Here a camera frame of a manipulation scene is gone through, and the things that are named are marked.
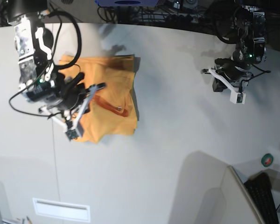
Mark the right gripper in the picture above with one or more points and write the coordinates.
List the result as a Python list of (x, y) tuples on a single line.
[(68, 95)]

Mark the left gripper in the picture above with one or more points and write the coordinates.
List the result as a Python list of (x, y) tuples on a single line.
[(227, 75)]

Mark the orange yellow t-shirt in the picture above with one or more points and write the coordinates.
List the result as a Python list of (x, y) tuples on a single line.
[(112, 110)]

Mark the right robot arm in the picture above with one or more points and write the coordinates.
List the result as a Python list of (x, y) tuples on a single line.
[(36, 47)]

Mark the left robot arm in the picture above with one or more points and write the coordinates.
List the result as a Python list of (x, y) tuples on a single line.
[(248, 21)]

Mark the green tape roll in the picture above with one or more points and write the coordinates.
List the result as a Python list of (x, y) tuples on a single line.
[(267, 160)]

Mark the white rectangular tray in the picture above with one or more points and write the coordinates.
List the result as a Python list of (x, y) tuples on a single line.
[(60, 210)]

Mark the black keyboard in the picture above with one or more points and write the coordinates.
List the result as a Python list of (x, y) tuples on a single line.
[(259, 189)]

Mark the beige board panel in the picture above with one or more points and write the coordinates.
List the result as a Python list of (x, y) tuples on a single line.
[(238, 206)]

